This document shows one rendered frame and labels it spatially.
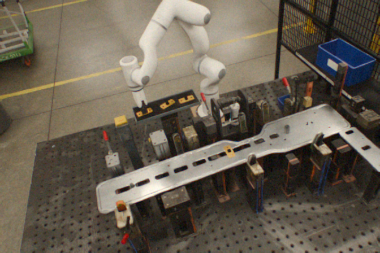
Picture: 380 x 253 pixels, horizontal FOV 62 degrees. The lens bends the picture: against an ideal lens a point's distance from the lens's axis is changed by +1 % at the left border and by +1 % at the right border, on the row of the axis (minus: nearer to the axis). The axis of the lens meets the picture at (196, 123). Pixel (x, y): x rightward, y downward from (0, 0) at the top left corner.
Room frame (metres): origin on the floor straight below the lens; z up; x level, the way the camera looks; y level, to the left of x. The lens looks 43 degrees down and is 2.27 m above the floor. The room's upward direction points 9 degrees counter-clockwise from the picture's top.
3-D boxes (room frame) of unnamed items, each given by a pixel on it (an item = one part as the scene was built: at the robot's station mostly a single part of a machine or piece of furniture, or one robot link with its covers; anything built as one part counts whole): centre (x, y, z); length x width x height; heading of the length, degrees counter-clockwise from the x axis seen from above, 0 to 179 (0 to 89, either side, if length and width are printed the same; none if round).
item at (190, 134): (1.21, 0.04, 0.89); 0.13 x 0.11 x 0.38; 13
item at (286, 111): (1.36, -0.56, 0.88); 0.07 x 0.06 x 0.35; 13
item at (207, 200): (1.04, 0.06, 0.84); 0.13 x 0.11 x 0.29; 13
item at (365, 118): (1.13, -0.90, 0.88); 0.08 x 0.08 x 0.36; 13
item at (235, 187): (1.10, -0.14, 0.84); 0.13 x 0.05 x 0.29; 13
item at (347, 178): (1.04, -0.80, 0.84); 0.11 x 0.06 x 0.29; 13
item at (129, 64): (1.33, 0.27, 1.44); 0.09 x 0.08 x 0.13; 38
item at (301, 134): (1.08, -0.13, 1.00); 1.38 x 0.22 x 0.02; 103
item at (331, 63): (1.58, -0.96, 1.10); 0.30 x 0.17 x 0.13; 16
